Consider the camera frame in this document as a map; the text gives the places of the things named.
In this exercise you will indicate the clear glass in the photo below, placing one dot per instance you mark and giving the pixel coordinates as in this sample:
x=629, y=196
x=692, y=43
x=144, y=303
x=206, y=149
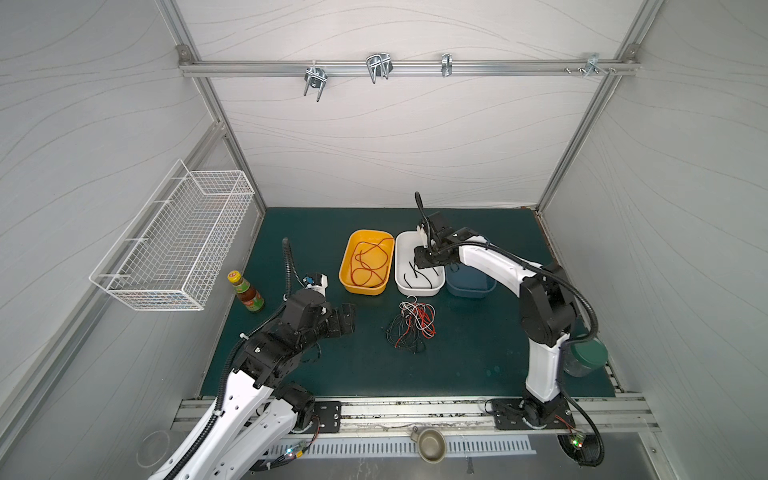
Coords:
x=155, y=449

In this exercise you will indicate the sauce bottle yellow cap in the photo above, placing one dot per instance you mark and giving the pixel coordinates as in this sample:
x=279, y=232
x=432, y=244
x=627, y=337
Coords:
x=245, y=292

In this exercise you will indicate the green lid glass jar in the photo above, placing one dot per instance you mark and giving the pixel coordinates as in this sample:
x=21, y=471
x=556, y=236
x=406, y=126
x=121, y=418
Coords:
x=581, y=359

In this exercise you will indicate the metal u-bolt clamp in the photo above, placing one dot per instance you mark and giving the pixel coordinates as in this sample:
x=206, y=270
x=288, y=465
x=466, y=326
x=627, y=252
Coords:
x=315, y=79
x=379, y=65

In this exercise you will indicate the white plastic tray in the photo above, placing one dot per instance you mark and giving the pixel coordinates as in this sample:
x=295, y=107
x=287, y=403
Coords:
x=410, y=279

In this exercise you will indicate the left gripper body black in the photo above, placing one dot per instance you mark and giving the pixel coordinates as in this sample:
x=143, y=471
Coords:
x=327, y=325

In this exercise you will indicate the horizontal metal rail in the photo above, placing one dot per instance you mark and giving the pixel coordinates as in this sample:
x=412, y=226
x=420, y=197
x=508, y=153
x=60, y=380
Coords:
x=401, y=68

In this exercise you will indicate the olive green cup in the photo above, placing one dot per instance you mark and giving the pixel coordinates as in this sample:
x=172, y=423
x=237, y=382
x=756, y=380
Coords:
x=430, y=444

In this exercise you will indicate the left metal u-bolt clamp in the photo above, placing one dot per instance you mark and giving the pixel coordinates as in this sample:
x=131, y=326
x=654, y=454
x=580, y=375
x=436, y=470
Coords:
x=315, y=79

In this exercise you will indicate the small metal bracket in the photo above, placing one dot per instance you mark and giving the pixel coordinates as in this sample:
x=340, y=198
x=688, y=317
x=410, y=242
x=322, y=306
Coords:
x=446, y=65

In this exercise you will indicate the blue plastic tray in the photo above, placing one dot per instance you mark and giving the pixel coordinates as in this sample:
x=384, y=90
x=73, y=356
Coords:
x=467, y=282

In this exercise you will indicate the yellow plastic tray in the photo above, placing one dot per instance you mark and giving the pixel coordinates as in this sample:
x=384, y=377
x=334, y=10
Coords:
x=367, y=262

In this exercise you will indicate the right metal hook bracket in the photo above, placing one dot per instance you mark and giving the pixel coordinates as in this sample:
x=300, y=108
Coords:
x=591, y=67

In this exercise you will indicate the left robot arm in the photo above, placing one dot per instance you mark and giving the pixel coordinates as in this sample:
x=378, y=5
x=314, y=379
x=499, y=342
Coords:
x=255, y=406

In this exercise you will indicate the white wire basket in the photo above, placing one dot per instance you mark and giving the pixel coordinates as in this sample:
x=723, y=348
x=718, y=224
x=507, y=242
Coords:
x=168, y=258

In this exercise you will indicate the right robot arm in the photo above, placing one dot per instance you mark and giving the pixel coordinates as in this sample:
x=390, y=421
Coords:
x=554, y=315

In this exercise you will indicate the white vented cable duct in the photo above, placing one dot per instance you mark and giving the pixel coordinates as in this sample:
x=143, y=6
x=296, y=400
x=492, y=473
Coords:
x=457, y=446

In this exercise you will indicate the middle metal u-bolt clamp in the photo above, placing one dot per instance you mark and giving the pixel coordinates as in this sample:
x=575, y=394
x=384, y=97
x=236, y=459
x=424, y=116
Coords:
x=379, y=65

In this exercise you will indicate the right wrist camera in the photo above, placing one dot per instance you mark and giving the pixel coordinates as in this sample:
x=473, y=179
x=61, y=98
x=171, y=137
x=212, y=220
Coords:
x=424, y=231

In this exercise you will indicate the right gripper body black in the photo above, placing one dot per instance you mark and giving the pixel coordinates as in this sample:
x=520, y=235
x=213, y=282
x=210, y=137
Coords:
x=440, y=238

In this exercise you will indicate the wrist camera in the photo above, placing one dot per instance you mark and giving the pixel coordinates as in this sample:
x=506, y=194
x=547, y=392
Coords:
x=424, y=231
x=317, y=282

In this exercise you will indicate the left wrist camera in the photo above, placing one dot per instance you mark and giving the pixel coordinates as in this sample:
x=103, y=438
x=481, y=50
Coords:
x=317, y=282

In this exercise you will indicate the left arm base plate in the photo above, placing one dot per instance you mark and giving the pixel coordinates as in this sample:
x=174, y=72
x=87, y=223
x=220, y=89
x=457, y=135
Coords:
x=324, y=417

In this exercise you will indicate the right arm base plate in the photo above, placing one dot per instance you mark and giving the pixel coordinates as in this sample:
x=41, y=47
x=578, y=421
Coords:
x=510, y=414

